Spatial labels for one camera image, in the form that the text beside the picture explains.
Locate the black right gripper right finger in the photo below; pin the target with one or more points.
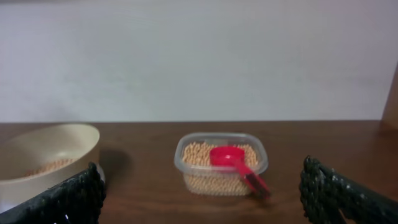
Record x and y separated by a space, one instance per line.
329 197

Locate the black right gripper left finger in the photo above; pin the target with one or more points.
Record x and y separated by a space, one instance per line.
77 200

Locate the red measuring scoop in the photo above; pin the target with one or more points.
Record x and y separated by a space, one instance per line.
230 156

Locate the soybeans in bowl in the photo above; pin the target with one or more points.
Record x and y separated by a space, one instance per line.
48 167

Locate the cream bowl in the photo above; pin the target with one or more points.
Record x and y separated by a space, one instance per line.
29 150

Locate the white digital kitchen scale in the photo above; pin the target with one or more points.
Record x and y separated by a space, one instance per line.
7 204

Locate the clear plastic container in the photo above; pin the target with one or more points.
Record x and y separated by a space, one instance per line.
255 155

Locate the soybeans in container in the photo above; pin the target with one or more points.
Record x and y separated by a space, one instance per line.
217 184

